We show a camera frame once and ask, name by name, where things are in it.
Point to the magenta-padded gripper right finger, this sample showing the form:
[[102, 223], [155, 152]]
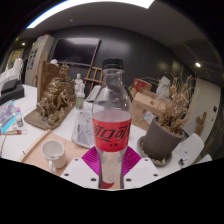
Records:
[[143, 171]]

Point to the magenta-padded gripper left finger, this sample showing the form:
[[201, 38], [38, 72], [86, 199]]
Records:
[[77, 173]]

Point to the clear red-label drink bottle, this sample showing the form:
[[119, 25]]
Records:
[[112, 131]]

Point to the grey plant pot saucer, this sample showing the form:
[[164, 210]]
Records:
[[143, 151]]

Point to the white ceramic mug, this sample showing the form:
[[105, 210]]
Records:
[[55, 153]]

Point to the printed paper sheet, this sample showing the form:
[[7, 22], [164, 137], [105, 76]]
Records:
[[83, 130]]

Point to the dried plant in grey pot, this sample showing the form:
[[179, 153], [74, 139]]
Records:
[[166, 133]]

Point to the white shell chair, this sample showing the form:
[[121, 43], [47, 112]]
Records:
[[191, 146]]

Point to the brown cardboard box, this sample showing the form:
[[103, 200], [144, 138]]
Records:
[[145, 110]]

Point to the small green-label bottle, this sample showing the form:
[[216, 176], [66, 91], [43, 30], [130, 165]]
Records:
[[80, 100]]

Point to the paint brush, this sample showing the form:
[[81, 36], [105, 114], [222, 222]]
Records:
[[15, 132]]

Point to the small wooden figure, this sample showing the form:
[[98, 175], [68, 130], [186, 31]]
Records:
[[200, 123]]

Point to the golden sculpture on wooden base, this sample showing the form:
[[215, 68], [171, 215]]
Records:
[[55, 100]]

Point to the small paint jar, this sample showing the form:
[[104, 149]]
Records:
[[19, 121]]

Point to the white chair at table end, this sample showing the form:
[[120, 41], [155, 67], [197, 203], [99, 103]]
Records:
[[92, 96]]

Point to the red box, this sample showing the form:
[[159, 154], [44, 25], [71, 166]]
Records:
[[140, 85]]

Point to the white plaster bust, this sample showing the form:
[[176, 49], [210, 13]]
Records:
[[164, 86]]

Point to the small white figurine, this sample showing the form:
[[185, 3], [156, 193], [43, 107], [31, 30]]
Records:
[[79, 85]]

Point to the colourful booklet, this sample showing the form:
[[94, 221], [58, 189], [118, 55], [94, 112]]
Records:
[[8, 116]]

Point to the wooden easel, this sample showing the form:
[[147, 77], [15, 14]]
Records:
[[95, 76]]

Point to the black box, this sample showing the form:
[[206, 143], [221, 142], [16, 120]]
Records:
[[11, 91]]

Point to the ceiling spotlights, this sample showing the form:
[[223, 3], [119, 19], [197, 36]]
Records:
[[198, 64]]

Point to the white cabinet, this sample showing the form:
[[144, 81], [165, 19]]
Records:
[[40, 56]]

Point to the long ceiling light strip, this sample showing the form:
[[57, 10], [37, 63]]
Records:
[[83, 4]]

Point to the dark wall screen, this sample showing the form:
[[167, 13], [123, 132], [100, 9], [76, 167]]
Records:
[[75, 51]]

